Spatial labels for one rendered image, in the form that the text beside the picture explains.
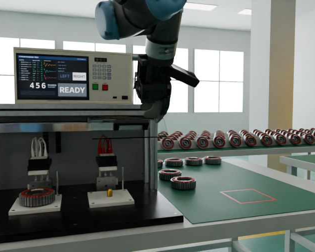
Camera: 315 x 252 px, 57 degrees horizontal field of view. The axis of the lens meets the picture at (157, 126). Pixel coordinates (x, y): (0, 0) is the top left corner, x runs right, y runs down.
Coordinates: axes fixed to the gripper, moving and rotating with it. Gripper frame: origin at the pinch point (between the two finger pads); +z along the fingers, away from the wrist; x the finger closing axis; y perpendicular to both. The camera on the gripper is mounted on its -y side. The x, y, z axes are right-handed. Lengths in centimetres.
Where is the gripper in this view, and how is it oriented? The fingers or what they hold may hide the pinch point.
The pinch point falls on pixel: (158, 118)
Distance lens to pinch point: 84.4
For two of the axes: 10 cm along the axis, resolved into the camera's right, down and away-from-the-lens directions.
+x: 3.2, 6.3, -7.1
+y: -9.4, 1.3, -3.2
